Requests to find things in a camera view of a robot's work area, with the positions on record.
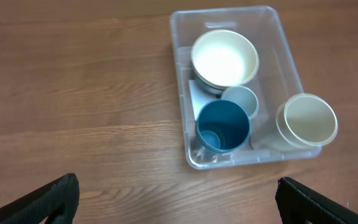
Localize clear plastic storage bin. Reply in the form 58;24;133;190
170;6;322;170

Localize dark blue bowl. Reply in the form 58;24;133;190
193;72;224;95

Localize grey small cup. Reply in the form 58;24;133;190
221;86;260;119

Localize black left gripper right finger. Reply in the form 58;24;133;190
275;177;358;224

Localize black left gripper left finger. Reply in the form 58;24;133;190
0;173;80;224

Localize cream bowl front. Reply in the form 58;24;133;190
191;29;260;86

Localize dark blue tall cup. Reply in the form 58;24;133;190
195;100;251;154
197;125;225;154

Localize cream bowl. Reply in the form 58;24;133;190
191;29;260;86
192;70;257;92

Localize cream tall cup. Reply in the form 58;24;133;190
284;93;338;147
275;103;311;151

